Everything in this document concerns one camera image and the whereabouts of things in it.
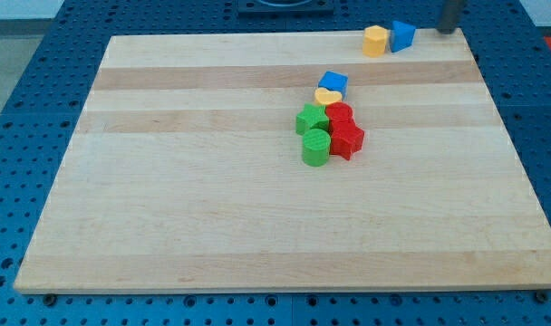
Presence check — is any blue triangle block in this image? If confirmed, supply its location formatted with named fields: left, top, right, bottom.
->
left=389, top=21, right=416, bottom=53

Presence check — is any yellow hexagon block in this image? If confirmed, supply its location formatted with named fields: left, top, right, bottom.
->
left=362, top=25, right=389, bottom=57

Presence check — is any wooden board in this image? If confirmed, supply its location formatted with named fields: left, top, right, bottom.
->
left=14, top=29, right=551, bottom=294

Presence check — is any green cylinder block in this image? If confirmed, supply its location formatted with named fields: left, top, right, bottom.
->
left=302, top=129, right=331, bottom=167

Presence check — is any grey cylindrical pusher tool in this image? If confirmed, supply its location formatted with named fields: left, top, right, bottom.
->
left=436, top=0, right=466, bottom=34

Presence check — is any blue cube block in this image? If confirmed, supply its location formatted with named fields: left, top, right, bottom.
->
left=317, top=71, right=349, bottom=98

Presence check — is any yellow heart block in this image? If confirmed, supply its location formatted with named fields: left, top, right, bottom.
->
left=314, top=87, right=343, bottom=106

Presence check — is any red star block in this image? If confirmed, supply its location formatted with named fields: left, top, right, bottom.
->
left=330, top=120, right=365, bottom=160

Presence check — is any green star block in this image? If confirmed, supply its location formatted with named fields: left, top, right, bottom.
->
left=295, top=103, right=329, bottom=135

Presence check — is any red cylinder block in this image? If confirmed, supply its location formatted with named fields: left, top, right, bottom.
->
left=325, top=101, right=353, bottom=122

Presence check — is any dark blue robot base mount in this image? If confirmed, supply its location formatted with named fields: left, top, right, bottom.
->
left=237, top=0, right=334, bottom=16

